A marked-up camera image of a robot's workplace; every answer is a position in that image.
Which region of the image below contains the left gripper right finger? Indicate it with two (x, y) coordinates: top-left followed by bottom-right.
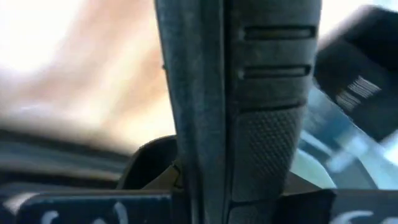
(276, 172), (336, 224)

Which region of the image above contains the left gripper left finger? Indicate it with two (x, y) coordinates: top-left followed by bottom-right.
(116, 135), (183, 190)

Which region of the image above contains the black rubber slide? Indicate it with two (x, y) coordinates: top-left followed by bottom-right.
(154, 0), (323, 224)

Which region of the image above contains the blue plastic bin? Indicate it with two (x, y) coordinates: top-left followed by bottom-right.
(292, 83), (398, 190)

